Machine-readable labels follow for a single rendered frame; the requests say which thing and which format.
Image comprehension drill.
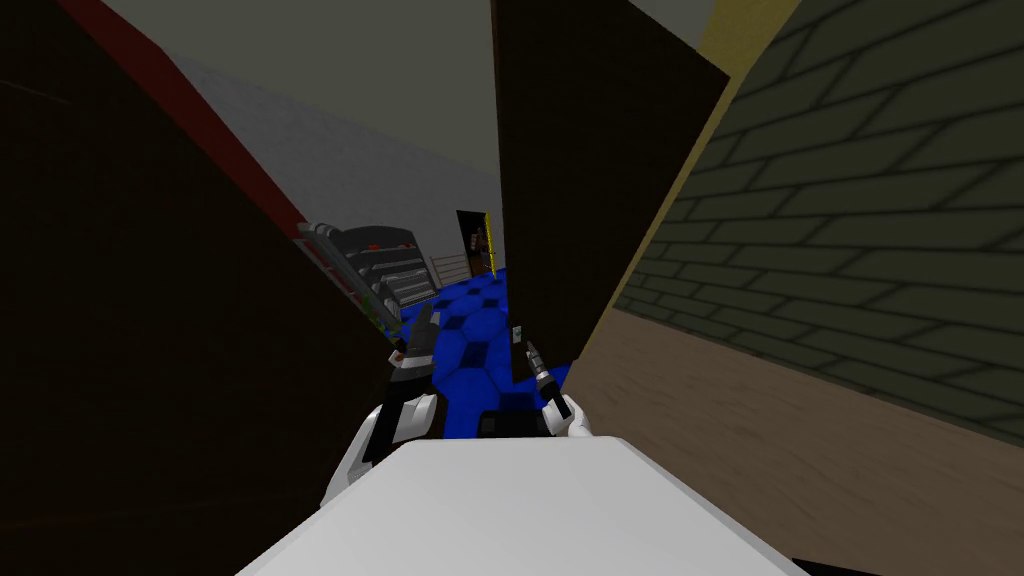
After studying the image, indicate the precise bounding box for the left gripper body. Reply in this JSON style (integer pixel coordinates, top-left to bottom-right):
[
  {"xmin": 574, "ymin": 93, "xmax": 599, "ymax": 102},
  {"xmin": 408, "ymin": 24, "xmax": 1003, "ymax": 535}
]
[{"xmin": 402, "ymin": 307, "xmax": 443, "ymax": 360}]

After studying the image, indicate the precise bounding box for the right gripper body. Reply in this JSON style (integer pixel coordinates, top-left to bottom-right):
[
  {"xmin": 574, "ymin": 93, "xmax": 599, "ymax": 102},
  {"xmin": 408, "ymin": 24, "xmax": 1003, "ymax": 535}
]
[{"xmin": 523, "ymin": 339, "xmax": 553, "ymax": 385}]

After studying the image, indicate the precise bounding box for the grey shelving unit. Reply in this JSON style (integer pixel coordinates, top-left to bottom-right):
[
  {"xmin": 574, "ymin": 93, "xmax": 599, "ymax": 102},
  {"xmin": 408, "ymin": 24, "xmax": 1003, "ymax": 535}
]
[{"xmin": 295, "ymin": 222, "xmax": 439, "ymax": 337}]

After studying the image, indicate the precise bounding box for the dark doorway with yellow edge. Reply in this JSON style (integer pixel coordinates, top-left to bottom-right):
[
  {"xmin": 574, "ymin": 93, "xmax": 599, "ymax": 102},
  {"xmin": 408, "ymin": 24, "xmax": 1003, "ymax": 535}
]
[{"xmin": 455, "ymin": 209, "xmax": 499, "ymax": 279}]

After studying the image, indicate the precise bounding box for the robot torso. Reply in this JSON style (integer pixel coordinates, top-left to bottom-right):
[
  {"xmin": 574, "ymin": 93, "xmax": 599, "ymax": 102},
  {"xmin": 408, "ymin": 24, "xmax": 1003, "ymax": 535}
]
[{"xmin": 235, "ymin": 409, "xmax": 811, "ymax": 576}]

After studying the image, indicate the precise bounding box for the dark brown door leaf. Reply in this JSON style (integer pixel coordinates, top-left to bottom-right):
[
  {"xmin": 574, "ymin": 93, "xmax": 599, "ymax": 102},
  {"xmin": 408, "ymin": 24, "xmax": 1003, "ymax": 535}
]
[{"xmin": 490, "ymin": 0, "xmax": 731, "ymax": 387}]

